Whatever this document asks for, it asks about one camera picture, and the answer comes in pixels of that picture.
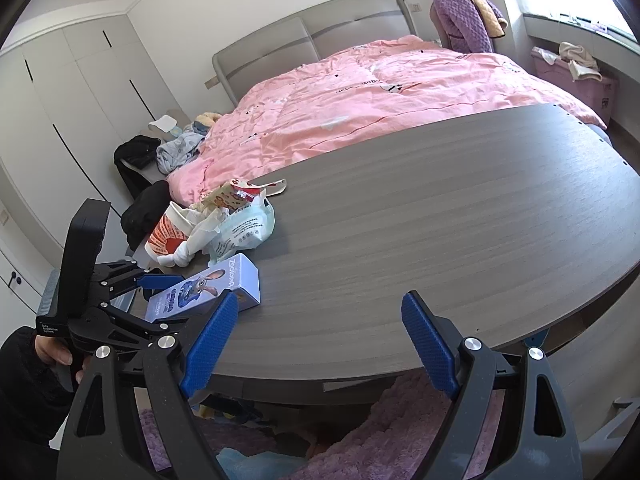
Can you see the grey bed headboard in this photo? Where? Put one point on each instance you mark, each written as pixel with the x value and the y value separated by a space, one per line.
pixel 350 15

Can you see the black clothing pile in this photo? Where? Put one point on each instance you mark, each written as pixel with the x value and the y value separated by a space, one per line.
pixel 145 210
pixel 135 152

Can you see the small green packet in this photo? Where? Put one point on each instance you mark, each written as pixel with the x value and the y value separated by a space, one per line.
pixel 176 132

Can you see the person's left hand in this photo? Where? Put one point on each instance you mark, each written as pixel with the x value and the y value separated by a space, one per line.
pixel 52 350

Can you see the blue cartoon carton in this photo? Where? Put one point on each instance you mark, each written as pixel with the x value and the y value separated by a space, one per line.
pixel 220 280

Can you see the beige crumpled cloth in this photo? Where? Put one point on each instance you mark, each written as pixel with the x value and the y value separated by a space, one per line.
pixel 575 52

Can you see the white folded towel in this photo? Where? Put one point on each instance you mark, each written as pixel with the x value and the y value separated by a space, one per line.
pixel 162 122

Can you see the person's left forearm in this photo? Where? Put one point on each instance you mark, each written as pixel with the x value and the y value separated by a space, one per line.
pixel 25 400

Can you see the light blue wet wipes pack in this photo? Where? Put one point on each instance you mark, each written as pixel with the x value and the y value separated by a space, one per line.
pixel 245 230

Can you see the white paper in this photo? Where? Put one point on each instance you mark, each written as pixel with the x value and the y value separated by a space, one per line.
pixel 190 215

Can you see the yellow plush toy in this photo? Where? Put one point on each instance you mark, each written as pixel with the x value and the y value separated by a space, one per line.
pixel 207 119

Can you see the purple quilted garment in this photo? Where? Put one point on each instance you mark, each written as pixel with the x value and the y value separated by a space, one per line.
pixel 462 20

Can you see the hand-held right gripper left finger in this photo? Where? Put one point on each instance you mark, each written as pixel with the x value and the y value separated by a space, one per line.
pixel 210 345

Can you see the light blue clothes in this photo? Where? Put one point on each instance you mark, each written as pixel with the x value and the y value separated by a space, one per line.
pixel 175 152

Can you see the pink duvet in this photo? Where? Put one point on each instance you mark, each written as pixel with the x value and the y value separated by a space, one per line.
pixel 350 100

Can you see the blue cloth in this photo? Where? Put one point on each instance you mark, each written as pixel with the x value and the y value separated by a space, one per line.
pixel 260 465

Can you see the red and yellow snack wrapper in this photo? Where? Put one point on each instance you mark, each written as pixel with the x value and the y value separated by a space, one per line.
pixel 225 195

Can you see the white wardrobe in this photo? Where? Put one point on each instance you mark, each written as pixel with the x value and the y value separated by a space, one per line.
pixel 75 85

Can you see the yellow brown-trimmed garment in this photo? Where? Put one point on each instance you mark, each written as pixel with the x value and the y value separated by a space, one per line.
pixel 492 22

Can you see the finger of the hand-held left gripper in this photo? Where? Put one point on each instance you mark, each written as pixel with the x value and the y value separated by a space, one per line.
pixel 155 281
pixel 130 324

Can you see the black cabinet knob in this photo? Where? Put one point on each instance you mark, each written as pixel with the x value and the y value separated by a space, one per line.
pixel 15 280

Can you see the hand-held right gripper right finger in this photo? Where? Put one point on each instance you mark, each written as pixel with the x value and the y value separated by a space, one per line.
pixel 430 345

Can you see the twisted white tissue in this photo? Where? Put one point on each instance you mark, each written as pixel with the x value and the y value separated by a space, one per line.
pixel 192 242

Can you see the clothes on window bench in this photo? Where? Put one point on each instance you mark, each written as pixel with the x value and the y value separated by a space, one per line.
pixel 585 95

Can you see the red and white paper cup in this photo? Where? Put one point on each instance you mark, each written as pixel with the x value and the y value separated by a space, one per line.
pixel 167 235

